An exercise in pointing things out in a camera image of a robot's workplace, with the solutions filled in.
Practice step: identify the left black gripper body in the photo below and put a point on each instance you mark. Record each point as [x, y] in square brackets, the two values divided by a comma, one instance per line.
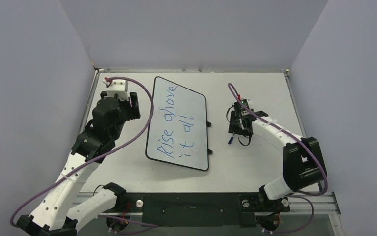
[129, 109]

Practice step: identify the white marker pen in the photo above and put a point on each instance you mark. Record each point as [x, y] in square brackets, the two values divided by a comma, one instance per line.
[231, 140]

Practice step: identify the black framed whiteboard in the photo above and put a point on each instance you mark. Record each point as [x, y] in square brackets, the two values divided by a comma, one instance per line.
[178, 131]

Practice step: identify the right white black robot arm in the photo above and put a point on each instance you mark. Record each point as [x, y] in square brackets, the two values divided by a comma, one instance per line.
[302, 160]

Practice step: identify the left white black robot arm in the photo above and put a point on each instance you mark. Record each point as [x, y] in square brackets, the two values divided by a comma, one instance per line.
[53, 217]

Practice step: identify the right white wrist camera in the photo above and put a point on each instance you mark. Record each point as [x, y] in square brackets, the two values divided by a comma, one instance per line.
[244, 103]

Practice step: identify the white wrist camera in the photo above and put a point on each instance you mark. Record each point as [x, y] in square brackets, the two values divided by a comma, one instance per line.
[244, 103]
[116, 88]

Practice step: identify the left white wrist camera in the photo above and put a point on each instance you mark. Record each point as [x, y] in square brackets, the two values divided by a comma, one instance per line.
[116, 88]

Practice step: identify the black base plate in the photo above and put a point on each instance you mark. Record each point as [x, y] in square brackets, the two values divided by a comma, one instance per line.
[203, 219]

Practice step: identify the aluminium front rail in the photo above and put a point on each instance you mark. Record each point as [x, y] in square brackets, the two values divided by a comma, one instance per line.
[220, 202]

